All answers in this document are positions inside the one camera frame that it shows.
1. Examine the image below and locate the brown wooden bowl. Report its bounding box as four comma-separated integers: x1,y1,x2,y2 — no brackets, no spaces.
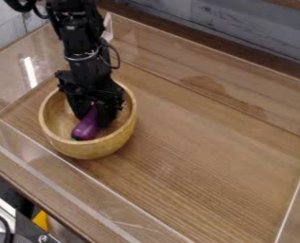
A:
38,84,138,159

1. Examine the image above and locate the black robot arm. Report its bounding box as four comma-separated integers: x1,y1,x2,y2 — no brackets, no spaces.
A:
4,0,124,127

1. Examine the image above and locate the purple toy eggplant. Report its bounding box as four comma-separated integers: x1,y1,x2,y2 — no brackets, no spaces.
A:
71,106,99,140

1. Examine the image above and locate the clear acrylic corner bracket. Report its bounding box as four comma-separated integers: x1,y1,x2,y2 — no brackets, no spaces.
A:
102,12,112,42

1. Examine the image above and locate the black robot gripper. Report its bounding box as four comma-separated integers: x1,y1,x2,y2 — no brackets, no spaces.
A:
55,57,124,128

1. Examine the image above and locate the black and yellow equipment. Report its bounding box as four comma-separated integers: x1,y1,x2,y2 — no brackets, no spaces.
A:
0,198,62,243

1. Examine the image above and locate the clear acrylic tray wall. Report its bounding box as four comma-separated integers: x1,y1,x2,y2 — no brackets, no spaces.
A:
0,120,191,243

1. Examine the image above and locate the black cable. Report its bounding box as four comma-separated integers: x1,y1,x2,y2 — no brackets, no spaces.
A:
99,37,122,70

